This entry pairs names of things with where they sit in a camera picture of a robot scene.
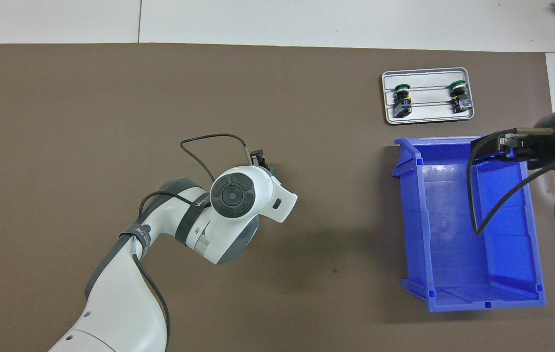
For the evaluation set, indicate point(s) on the blue plastic storage bin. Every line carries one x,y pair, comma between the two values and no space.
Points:
453,254

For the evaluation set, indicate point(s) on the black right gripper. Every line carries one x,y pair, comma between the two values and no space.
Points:
548,149

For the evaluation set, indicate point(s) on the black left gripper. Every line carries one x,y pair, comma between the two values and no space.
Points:
259,159

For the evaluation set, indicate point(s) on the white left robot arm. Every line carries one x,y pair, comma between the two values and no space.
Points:
121,303

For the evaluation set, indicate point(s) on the brown table mat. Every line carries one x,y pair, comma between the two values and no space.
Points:
111,122

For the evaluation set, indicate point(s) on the grey metal tray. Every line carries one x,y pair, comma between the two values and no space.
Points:
429,116

